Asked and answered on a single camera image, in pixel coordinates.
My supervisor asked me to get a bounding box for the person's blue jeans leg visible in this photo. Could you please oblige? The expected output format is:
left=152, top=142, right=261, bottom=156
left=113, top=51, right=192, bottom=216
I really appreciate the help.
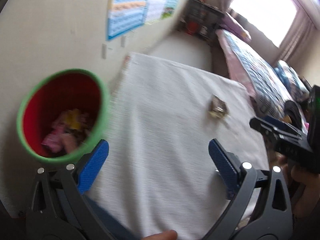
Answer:
left=84, top=195, right=138, bottom=240

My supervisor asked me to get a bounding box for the brown chocolate wrapper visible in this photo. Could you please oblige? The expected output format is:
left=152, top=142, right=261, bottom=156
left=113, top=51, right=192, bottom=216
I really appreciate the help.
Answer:
left=209, top=95, right=229, bottom=119

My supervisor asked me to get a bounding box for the white table wall poster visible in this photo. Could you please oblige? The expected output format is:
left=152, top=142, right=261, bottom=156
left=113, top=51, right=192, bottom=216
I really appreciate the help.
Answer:
left=145, top=0, right=173, bottom=25

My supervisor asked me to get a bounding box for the person's right hand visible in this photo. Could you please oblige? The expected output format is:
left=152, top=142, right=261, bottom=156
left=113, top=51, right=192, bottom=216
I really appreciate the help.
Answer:
left=277, top=154, right=319, bottom=219

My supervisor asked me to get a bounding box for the bed with plaid quilt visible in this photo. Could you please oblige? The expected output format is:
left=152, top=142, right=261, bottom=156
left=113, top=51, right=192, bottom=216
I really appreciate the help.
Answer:
left=216, top=29, right=309, bottom=119

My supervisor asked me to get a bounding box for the blue floral pillow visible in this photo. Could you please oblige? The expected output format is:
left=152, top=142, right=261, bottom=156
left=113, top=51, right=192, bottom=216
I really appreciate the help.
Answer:
left=274, top=60, right=309, bottom=101

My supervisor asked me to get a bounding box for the yellow snack wrapper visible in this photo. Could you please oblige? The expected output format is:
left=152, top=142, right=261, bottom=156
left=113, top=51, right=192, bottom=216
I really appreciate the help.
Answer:
left=62, top=108, right=87, bottom=132

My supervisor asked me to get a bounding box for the window curtain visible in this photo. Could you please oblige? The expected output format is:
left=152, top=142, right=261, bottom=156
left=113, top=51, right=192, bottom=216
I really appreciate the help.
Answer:
left=275, top=9, right=315, bottom=63

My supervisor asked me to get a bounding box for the red bucket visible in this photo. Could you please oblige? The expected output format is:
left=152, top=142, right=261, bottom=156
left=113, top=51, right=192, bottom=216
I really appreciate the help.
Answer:
left=186, top=21, right=200, bottom=35

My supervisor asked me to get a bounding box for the pinyin alphabet wall poster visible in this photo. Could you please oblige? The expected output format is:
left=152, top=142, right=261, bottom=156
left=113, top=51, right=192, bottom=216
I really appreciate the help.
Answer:
left=106, top=0, right=148, bottom=41

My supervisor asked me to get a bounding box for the pink wrapper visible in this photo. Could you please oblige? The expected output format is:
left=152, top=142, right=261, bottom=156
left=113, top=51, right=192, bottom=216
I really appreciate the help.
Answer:
left=42, top=122, right=78, bottom=154

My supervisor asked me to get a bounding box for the dark metal shelf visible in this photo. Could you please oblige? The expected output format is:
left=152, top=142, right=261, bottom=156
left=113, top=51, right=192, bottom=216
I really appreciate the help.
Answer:
left=177, top=0, right=225, bottom=43

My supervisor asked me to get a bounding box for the purple pillow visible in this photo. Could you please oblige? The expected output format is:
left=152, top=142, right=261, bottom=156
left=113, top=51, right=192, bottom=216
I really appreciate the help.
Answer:
left=220, top=12, right=252, bottom=43

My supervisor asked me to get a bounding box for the green red trash bin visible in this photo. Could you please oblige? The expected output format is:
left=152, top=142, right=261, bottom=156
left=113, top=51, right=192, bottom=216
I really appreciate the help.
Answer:
left=16, top=69, right=109, bottom=167

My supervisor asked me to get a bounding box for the white wall switch plate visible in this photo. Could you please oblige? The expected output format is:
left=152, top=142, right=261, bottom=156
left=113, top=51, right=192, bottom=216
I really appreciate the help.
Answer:
left=101, top=43, right=107, bottom=59

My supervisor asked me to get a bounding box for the black garment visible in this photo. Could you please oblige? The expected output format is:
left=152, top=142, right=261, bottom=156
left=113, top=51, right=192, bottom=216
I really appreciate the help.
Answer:
left=284, top=100, right=302, bottom=130

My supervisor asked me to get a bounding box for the person's left hand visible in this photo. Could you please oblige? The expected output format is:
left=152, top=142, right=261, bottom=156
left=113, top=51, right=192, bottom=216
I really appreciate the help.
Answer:
left=142, top=230, right=178, bottom=240

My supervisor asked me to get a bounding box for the white towel table cover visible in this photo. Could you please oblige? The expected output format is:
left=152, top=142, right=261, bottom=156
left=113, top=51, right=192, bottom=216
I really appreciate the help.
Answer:
left=88, top=53, right=268, bottom=239

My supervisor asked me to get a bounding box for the white wall socket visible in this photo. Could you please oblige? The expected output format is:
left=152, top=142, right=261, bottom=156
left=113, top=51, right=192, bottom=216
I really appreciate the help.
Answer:
left=121, top=35, right=127, bottom=48

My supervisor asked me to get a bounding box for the green multiplication wall poster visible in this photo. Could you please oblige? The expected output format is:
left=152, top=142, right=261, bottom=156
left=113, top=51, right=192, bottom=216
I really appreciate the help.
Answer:
left=161, top=0, right=187, bottom=20

